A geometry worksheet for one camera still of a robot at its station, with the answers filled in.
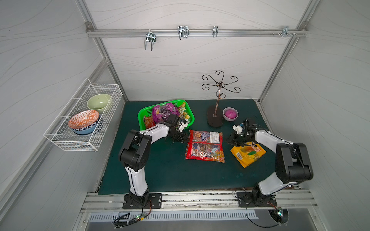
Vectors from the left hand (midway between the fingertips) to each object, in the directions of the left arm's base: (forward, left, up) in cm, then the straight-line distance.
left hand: (187, 140), depth 93 cm
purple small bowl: (+21, -31, +2) cm, 38 cm away
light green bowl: (+4, +46, +30) cm, 55 cm away
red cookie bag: (+14, +28, +1) cm, 31 cm away
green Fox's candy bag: (+18, +3, +4) cm, 18 cm away
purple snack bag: (+16, +19, +7) cm, 26 cm away
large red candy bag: (-4, -12, 0) cm, 12 cm away
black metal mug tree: (+23, -20, 0) cm, 31 cm away
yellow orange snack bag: (-10, -37, +2) cm, 39 cm away
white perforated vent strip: (-41, +42, -4) cm, 59 cm away
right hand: (0, -26, +1) cm, 26 cm away
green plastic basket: (+21, +29, +3) cm, 36 cm away
